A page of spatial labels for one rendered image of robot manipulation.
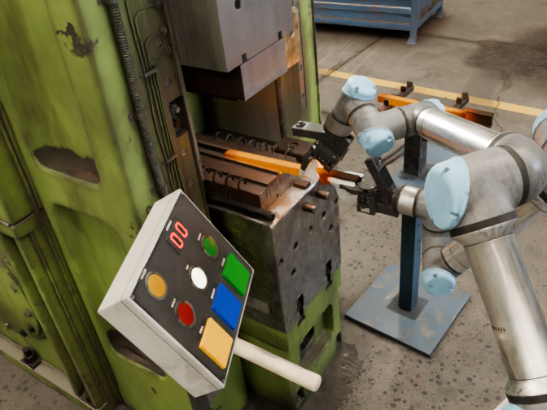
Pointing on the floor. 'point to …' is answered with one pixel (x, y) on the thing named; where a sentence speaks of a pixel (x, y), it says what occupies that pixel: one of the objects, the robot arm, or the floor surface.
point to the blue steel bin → (378, 14)
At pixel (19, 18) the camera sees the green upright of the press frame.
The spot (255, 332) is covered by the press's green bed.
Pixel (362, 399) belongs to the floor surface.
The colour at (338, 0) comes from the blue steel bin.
